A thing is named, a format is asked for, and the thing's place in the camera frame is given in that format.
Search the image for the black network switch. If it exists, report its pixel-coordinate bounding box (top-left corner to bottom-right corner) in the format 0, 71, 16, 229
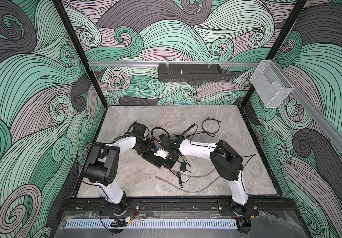
142, 151, 164, 168

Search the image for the black power adapter with cable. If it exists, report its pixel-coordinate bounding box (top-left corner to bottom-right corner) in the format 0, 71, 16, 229
171, 161, 192, 188

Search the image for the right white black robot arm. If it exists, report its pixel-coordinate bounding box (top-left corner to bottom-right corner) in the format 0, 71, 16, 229
150, 124, 249, 206

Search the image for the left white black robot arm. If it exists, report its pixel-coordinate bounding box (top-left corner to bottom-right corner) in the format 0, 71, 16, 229
83, 121, 162, 213

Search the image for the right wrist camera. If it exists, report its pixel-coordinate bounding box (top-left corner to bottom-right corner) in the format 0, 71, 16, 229
154, 147, 169, 159

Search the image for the grey ethernet cable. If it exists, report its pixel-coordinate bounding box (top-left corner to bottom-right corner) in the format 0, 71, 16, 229
154, 166, 222, 193

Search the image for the black coiled cable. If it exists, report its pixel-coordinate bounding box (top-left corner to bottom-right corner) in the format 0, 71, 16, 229
188, 117, 222, 139

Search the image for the white slotted cable duct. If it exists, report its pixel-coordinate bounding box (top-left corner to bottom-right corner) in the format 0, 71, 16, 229
64, 218, 237, 230

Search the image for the black wall tray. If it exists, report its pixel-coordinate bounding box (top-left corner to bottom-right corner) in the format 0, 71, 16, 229
158, 64, 223, 83

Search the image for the aluminium wall rail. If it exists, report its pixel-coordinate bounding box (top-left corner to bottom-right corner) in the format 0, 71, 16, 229
88, 60, 260, 68

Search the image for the clear plastic wall holder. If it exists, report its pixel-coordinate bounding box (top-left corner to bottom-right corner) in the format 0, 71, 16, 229
250, 60, 294, 109

